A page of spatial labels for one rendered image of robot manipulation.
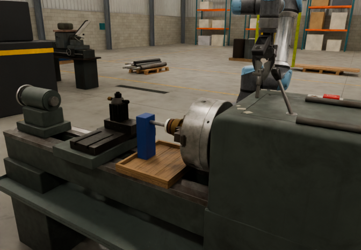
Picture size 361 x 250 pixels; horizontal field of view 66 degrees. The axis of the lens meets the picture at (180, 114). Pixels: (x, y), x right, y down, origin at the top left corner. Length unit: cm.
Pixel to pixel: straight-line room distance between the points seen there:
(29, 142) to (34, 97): 28
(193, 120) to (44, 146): 101
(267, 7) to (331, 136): 56
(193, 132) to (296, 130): 40
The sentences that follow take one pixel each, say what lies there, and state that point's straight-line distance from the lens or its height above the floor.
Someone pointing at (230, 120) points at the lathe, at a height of 124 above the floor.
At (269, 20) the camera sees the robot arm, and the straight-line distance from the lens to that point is 120.
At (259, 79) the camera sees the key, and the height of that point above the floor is 133.
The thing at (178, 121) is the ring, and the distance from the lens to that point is 128.
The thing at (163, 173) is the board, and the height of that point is 88.
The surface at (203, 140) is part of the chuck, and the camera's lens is 108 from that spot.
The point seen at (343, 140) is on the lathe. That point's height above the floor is 124.
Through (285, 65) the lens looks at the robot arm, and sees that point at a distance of 159.
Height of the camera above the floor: 153
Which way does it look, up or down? 18 degrees down
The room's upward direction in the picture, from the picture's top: 1 degrees clockwise
